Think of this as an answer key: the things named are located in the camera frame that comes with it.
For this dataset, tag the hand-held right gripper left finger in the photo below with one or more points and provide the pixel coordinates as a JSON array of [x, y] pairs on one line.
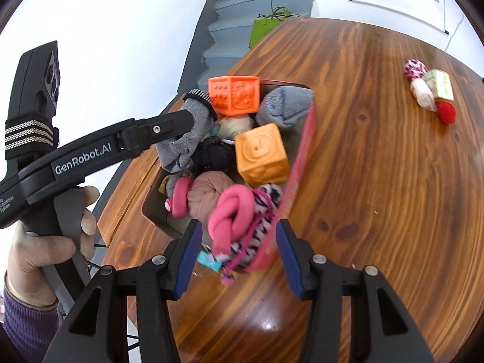
[[187, 264]]

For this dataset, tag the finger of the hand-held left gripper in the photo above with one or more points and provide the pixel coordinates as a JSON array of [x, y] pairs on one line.
[[158, 128]]

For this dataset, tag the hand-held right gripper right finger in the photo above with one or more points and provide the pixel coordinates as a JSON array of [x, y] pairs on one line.
[[291, 264]]

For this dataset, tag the grey sock with striped cuff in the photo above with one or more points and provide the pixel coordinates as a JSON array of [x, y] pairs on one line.
[[185, 143]]

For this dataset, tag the black sock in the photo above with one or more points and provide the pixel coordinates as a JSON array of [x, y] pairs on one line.
[[213, 157]]

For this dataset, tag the pink foam twist curler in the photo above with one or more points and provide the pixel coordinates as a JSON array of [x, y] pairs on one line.
[[180, 196], [230, 211]]

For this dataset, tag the red-orange soft cube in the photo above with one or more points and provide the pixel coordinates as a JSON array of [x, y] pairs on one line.
[[234, 96]]

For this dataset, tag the pink-edged storage container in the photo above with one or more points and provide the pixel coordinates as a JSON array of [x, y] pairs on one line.
[[295, 181]]

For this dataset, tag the light orange soft cube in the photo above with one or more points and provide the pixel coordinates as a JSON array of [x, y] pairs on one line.
[[261, 155]]

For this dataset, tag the plain grey sock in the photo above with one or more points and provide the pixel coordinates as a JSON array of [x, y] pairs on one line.
[[283, 107]]

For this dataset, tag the person's left forearm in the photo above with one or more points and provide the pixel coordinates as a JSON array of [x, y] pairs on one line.
[[26, 325]]

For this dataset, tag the person's left hand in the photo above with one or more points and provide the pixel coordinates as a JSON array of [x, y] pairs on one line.
[[30, 261]]

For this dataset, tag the blue tag with clip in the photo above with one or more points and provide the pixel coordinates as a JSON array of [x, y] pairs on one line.
[[208, 260]]

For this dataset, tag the pink-beige cloth roll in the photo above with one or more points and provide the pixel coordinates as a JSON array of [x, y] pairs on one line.
[[208, 193]]

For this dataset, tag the grey staircase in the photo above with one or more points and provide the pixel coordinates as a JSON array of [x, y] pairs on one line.
[[227, 45]]

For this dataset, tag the green gift bag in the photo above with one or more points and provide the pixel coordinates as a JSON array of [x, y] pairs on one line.
[[262, 30]]

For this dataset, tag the white and pink cloth roll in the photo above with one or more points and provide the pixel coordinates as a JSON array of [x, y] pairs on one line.
[[421, 92]]

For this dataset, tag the red knitted ball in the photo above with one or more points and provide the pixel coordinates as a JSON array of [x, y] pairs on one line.
[[446, 112]]

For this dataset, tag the pink leopard scrunchie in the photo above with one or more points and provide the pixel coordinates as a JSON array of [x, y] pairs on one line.
[[414, 67]]

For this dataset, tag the green soap box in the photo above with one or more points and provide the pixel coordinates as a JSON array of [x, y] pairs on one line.
[[440, 83]]

